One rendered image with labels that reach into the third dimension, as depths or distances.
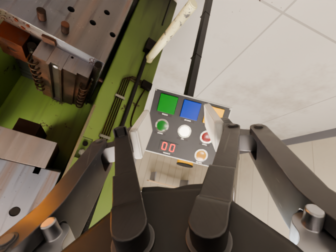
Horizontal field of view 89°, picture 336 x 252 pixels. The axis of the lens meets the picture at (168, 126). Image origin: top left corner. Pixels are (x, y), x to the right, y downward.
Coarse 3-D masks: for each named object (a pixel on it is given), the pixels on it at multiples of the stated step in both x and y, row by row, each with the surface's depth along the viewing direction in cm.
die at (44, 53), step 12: (36, 48) 65; (48, 48) 67; (36, 60) 66; (48, 60) 66; (60, 60) 68; (72, 60) 70; (48, 72) 72; (60, 72) 69; (72, 72) 70; (84, 72) 72; (48, 84) 85; (60, 84) 80; (72, 84) 79; (84, 84) 79; (60, 96) 94; (72, 96) 92
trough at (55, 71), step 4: (48, 64) 66; (52, 64) 68; (52, 68) 71; (52, 72) 74; (56, 72) 73; (52, 76) 77; (56, 76) 76; (52, 80) 80; (56, 80) 80; (52, 84) 84; (56, 84) 84; (52, 88) 87; (56, 88) 88; (52, 92) 91; (56, 92) 94; (56, 96) 99
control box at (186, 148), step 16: (176, 96) 71; (160, 112) 72; (176, 112) 72; (224, 112) 72; (176, 128) 73; (192, 128) 73; (160, 144) 74; (176, 144) 74; (192, 144) 75; (208, 144) 74; (192, 160) 76; (208, 160) 76
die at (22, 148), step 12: (0, 132) 55; (12, 132) 56; (0, 144) 54; (12, 144) 56; (24, 144) 57; (36, 144) 59; (48, 144) 61; (0, 156) 54; (12, 156) 55; (24, 156) 57; (36, 156) 58; (48, 156) 60
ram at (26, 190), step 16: (0, 160) 54; (0, 176) 53; (16, 176) 55; (32, 176) 57; (48, 176) 59; (0, 192) 52; (16, 192) 54; (32, 192) 56; (48, 192) 58; (0, 208) 52; (16, 208) 54; (32, 208) 55; (0, 224) 51
